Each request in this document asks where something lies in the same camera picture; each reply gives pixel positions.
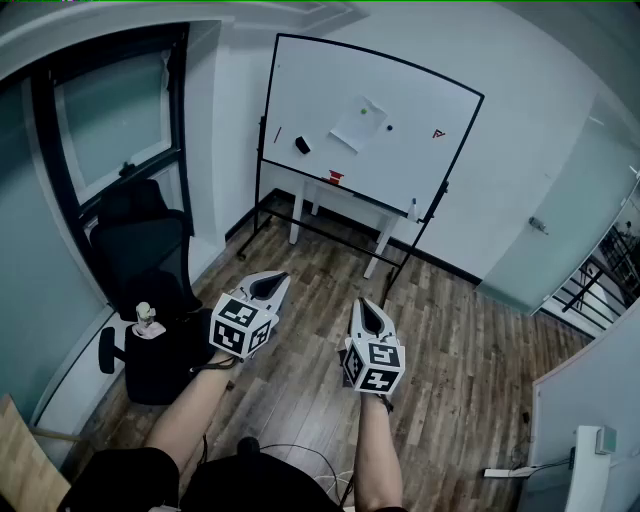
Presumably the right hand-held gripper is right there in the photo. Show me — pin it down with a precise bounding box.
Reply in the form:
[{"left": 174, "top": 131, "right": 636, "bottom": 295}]
[{"left": 342, "top": 298, "right": 406, "bottom": 396}]

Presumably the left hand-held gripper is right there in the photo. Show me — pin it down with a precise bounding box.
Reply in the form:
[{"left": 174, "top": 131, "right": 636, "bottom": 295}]
[{"left": 208, "top": 271, "right": 291, "bottom": 362}]

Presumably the white paper sheet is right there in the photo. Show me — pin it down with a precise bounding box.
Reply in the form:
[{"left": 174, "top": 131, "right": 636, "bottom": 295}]
[{"left": 328, "top": 94, "right": 389, "bottom": 151}]

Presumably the black-framed whiteboard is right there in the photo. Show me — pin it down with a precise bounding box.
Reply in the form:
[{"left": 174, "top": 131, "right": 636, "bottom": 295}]
[{"left": 237, "top": 33, "right": 485, "bottom": 307}]

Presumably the person's left forearm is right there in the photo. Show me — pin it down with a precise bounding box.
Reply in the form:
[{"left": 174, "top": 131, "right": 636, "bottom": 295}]
[{"left": 144, "top": 349, "right": 241, "bottom": 474}]

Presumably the person's right forearm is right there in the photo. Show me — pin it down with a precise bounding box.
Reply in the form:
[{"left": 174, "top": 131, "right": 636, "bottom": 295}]
[{"left": 352, "top": 392, "right": 406, "bottom": 512}]

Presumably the white table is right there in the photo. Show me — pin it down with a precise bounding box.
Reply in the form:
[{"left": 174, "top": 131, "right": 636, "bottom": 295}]
[{"left": 289, "top": 174, "right": 401, "bottom": 280}]

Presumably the pink and white bottle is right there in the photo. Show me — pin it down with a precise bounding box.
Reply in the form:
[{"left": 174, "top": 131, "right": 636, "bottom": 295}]
[{"left": 131, "top": 301, "right": 166, "bottom": 341}]

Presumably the black mesh office chair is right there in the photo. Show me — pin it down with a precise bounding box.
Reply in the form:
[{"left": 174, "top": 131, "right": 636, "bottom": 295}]
[{"left": 88, "top": 178, "right": 204, "bottom": 321}]

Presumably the white power strip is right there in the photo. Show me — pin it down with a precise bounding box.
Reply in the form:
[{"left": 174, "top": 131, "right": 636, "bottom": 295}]
[{"left": 483, "top": 464, "right": 534, "bottom": 479}]

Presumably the person's black clothing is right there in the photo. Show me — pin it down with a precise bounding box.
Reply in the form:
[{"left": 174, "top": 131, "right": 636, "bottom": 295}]
[{"left": 57, "top": 447, "right": 346, "bottom": 512}]

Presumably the black metal railing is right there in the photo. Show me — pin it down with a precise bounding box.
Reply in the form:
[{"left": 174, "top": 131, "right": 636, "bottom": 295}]
[{"left": 549, "top": 219, "right": 640, "bottom": 331}]

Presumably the black-framed window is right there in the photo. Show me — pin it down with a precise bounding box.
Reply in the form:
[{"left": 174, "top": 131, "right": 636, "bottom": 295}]
[{"left": 29, "top": 22, "right": 191, "bottom": 221}]

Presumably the white device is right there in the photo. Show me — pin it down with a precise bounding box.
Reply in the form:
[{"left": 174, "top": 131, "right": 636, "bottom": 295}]
[{"left": 572, "top": 424, "right": 619, "bottom": 512}]

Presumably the green and white box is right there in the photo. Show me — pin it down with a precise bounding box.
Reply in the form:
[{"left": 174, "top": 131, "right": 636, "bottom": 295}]
[{"left": 594, "top": 425, "right": 618, "bottom": 456}]

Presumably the wooden board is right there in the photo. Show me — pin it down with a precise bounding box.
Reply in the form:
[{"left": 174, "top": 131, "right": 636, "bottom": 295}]
[{"left": 0, "top": 393, "right": 71, "bottom": 512}]

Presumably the black left wrist strap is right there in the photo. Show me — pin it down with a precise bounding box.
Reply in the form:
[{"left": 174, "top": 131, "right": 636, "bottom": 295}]
[{"left": 189, "top": 357, "right": 241, "bottom": 375}]

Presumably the black floor cable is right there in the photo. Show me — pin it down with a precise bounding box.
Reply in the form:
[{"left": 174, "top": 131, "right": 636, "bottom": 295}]
[{"left": 259, "top": 442, "right": 351, "bottom": 501}]

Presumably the white wall panel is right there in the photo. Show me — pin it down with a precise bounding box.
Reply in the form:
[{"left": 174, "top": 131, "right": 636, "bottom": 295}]
[{"left": 529, "top": 299, "right": 640, "bottom": 476}]

